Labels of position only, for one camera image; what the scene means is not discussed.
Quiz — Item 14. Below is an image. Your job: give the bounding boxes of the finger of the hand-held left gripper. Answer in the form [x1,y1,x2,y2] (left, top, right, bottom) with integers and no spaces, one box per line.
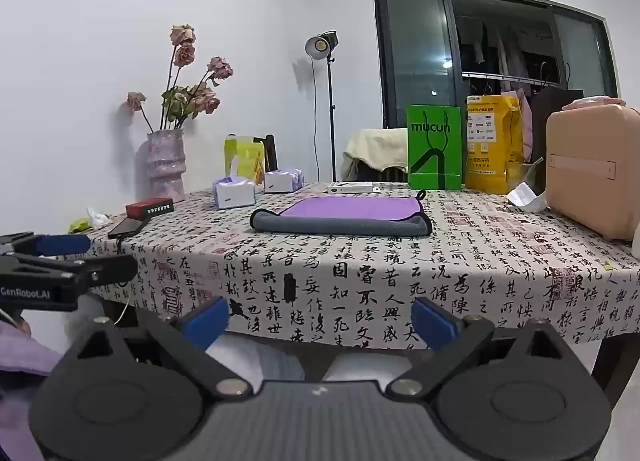
[0,232,93,258]
[52,254,139,290]

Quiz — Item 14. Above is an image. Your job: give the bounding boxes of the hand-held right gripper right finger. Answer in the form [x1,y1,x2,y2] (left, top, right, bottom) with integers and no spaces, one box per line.
[387,297,581,399]

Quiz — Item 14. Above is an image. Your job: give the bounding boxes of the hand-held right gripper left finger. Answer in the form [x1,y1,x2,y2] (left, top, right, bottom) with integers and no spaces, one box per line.
[60,297,253,402]

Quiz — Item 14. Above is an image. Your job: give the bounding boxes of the grey towel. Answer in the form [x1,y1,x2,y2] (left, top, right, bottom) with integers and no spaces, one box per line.
[249,208,434,238]

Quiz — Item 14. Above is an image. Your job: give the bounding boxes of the purple towel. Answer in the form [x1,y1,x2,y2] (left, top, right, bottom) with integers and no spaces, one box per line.
[279,189,427,222]

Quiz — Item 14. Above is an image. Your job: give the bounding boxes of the person's left forearm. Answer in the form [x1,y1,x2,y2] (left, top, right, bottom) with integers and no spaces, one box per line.
[0,320,63,461]

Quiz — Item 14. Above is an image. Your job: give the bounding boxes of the black phone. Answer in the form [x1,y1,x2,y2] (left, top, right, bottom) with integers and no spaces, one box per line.
[107,217,151,240]

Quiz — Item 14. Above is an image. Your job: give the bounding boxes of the red box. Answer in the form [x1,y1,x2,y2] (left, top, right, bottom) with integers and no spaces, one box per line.
[125,198,174,220]

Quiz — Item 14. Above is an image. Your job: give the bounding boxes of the calligraphy tablecloth table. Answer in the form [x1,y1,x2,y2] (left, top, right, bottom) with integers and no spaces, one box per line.
[82,181,640,357]

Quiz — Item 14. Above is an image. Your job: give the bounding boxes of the pink mottled ceramic vase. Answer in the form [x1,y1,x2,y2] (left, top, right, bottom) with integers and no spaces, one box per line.
[146,128,187,202]

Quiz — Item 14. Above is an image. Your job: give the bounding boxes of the purple white tissue pack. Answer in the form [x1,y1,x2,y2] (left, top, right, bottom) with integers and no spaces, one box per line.
[212,157,257,209]
[263,168,305,193]

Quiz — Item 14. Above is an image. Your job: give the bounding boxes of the white paper receipt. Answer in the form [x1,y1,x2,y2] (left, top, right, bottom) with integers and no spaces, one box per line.
[506,182,550,213]

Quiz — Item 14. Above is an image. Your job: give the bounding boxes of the flat white box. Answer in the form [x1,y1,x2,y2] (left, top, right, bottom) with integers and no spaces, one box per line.
[327,181,381,194]

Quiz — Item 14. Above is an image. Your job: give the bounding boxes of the green paper bag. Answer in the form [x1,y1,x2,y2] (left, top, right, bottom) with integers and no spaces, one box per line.
[405,105,462,190]

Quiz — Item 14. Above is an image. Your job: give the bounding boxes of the yellow green carton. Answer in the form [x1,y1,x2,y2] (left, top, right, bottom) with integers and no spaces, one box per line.
[224,135,266,185]

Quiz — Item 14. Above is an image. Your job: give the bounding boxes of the dark wooden chair back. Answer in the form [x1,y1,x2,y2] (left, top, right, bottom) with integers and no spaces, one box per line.
[252,134,278,172]

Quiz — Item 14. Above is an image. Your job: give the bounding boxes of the cream cloth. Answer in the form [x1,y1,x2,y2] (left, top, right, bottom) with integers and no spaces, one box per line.
[341,128,410,182]

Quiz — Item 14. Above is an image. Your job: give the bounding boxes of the dried pink roses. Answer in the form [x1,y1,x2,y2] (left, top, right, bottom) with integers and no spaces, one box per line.
[126,24,234,132]

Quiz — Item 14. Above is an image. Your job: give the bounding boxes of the yellow printed bag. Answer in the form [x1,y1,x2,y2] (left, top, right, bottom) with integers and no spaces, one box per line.
[466,95,524,194]

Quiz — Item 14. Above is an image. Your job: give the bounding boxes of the pink suitcase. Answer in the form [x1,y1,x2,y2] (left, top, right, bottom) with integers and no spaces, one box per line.
[545,103,640,242]

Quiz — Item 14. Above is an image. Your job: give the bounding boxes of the black bag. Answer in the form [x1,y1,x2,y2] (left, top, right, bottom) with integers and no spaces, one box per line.
[530,86,585,162]

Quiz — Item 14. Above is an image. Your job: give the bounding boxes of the dark framed window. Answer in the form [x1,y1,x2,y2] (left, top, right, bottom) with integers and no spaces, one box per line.
[372,0,621,129]

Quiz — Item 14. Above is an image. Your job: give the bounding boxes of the pink cloth on suitcase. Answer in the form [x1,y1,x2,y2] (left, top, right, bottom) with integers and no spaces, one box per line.
[562,97,626,112]

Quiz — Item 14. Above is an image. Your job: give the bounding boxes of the hanging clothes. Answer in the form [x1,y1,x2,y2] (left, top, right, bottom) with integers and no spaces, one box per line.
[457,16,533,162]

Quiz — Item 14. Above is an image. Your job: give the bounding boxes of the studio light on stand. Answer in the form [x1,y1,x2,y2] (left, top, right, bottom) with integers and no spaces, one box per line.
[305,31,340,182]

